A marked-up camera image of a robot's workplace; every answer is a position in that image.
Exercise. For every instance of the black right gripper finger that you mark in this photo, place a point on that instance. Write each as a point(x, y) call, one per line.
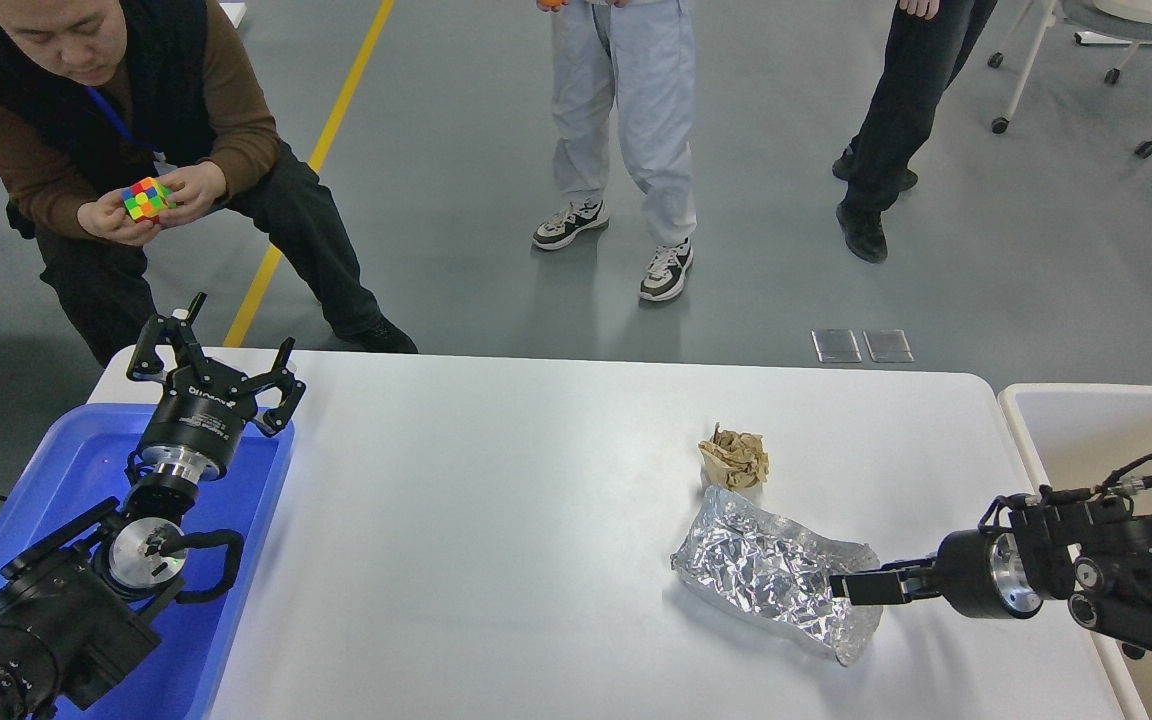
point(892, 584)

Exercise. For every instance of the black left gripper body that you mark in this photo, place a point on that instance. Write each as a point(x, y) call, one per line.
point(198, 423)

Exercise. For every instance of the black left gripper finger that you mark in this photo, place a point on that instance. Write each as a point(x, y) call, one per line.
point(175, 331)
point(280, 377)

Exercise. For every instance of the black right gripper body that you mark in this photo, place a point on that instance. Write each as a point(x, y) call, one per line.
point(982, 576)

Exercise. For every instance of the silver foil bag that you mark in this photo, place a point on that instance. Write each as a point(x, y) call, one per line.
point(773, 572)

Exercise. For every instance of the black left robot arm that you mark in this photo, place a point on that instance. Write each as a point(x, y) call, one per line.
point(77, 607)

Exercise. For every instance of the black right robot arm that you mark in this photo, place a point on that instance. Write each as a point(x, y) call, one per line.
point(1087, 547)

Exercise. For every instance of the colourful puzzle cube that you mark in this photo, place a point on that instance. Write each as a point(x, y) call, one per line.
point(145, 200)

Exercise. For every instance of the crumpled brown paper ball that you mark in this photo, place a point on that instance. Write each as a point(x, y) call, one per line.
point(734, 460)

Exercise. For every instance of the man in brown sweater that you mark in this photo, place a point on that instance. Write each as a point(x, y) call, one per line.
point(97, 95)

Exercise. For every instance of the right floor metal plate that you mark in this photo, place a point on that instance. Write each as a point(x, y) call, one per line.
point(889, 346)

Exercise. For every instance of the floor metal plate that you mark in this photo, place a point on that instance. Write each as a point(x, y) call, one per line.
point(889, 346)
point(836, 346)

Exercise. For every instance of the left floor metal plate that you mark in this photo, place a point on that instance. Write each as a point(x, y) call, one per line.
point(836, 346)

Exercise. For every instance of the person in white clothes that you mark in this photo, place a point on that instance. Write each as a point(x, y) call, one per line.
point(629, 67)

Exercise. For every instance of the person in black trousers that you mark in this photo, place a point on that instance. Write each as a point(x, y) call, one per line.
point(927, 46)

